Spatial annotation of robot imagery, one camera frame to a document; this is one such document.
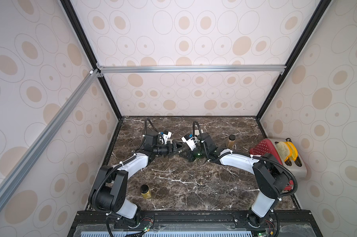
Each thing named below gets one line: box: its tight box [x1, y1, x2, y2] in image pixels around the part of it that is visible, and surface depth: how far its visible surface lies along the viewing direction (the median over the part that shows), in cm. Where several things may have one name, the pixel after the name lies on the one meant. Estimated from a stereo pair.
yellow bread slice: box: [283, 141, 299, 162], surface depth 78 cm
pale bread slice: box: [276, 141, 290, 161], surface depth 80 cm
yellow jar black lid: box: [140, 184, 152, 199], surface depth 77 cm
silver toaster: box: [266, 138, 308, 181], surface depth 76 cm
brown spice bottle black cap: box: [227, 134, 236, 149], surface depth 98 cm
